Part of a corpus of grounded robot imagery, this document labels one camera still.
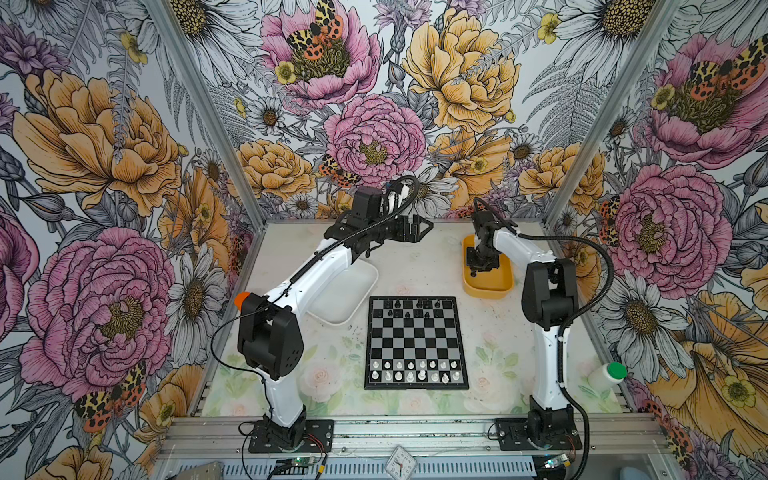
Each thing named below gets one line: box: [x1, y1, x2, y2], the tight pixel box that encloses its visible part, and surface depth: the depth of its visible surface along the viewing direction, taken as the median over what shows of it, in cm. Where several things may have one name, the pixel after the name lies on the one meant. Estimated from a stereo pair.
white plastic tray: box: [305, 259, 379, 324], surface depth 100 cm
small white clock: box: [385, 445, 418, 480], surface depth 70 cm
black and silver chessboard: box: [364, 296, 470, 390], surface depth 89 cm
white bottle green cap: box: [588, 362, 628, 392], surface depth 78 cm
